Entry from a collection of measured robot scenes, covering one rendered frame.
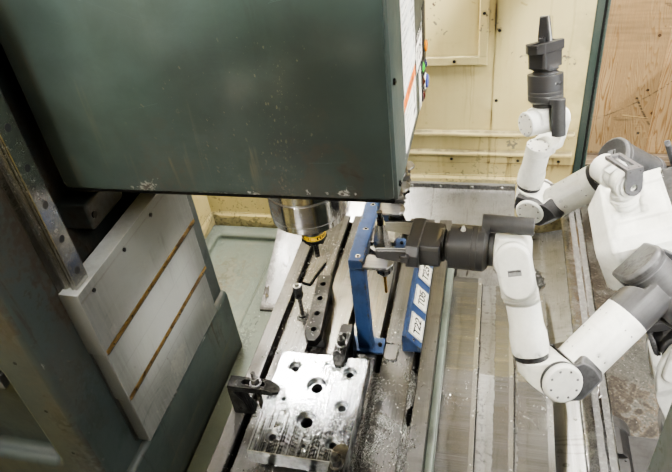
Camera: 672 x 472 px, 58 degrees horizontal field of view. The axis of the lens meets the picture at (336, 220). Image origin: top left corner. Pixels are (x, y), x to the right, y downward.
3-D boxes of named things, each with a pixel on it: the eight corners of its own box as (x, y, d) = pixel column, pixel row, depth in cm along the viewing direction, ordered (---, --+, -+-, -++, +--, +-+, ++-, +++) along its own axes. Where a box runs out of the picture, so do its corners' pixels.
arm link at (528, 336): (494, 297, 123) (509, 384, 127) (514, 314, 113) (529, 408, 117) (544, 285, 124) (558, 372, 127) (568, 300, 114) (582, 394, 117)
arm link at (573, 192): (550, 213, 182) (614, 179, 165) (536, 238, 174) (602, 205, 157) (524, 185, 181) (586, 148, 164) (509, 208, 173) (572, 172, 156)
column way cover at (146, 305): (222, 308, 187) (178, 166, 157) (153, 446, 151) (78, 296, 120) (208, 307, 188) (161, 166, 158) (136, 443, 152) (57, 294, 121)
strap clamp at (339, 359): (357, 351, 168) (352, 313, 159) (347, 390, 158) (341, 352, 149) (345, 350, 169) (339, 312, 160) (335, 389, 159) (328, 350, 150)
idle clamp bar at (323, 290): (335, 290, 188) (333, 274, 185) (322, 356, 168) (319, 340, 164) (319, 289, 189) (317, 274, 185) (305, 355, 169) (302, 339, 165)
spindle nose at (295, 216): (288, 187, 134) (279, 139, 126) (358, 193, 129) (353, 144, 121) (259, 232, 122) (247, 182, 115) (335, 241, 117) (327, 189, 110)
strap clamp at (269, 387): (287, 407, 156) (277, 369, 147) (283, 419, 153) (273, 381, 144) (239, 401, 159) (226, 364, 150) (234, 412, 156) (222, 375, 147)
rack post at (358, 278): (386, 340, 170) (378, 260, 152) (383, 355, 166) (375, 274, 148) (351, 337, 172) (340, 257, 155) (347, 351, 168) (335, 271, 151)
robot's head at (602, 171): (622, 179, 140) (612, 148, 136) (650, 197, 131) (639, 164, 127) (596, 193, 140) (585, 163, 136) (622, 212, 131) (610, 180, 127)
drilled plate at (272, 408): (370, 372, 157) (369, 359, 154) (347, 477, 135) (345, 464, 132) (285, 363, 162) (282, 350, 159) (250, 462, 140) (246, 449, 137)
